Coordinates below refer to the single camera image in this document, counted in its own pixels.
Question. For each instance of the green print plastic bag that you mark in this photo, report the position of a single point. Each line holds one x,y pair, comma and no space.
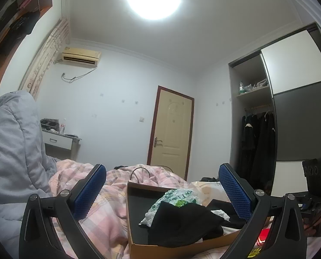
179,197

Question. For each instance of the beige air conditioner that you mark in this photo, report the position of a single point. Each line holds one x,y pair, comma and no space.
80,56

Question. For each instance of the pink plaid blanket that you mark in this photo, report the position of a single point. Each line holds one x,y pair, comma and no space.
109,221

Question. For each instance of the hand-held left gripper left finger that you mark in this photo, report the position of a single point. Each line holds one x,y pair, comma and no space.
90,191

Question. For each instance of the black knit sock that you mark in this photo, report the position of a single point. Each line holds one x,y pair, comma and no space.
225,210
182,226

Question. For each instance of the brown cardboard box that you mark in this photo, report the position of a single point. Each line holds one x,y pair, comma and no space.
139,207

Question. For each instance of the crumpled white tissue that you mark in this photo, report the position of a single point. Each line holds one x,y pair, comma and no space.
222,215

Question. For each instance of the floral curtain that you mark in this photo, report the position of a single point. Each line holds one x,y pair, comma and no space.
44,59

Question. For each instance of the black yellow wipes packet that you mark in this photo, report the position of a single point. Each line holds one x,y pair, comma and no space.
253,253

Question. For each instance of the black hanging t-shirt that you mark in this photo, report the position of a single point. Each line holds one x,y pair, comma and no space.
20,27

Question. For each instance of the white bag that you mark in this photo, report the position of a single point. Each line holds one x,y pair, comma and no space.
257,85

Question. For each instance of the grey quilt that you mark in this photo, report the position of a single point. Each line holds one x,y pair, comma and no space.
14,145

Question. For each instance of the small plastic bottle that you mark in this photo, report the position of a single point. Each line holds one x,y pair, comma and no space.
63,129

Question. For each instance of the black hanging clothes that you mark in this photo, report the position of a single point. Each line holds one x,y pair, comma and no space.
257,145

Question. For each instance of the green cap bottle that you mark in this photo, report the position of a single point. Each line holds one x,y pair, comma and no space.
241,88

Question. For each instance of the grey wardrobe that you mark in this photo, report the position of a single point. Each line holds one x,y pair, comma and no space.
298,59

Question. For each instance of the cream door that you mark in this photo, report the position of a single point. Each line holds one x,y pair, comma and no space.
172,129

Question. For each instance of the red tissue pack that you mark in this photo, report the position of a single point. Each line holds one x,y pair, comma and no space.
263,237

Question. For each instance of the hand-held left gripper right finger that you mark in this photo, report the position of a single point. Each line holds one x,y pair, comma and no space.
236,194

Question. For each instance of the pink hanger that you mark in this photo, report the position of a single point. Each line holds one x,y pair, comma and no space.
28,1

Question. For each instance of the white nightstand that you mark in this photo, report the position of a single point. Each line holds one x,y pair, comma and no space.
58,143

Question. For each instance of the beige tissue pack bag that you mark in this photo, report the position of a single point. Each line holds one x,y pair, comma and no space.
206,190

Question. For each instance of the black tray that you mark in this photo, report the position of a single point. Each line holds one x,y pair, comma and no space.
49,125

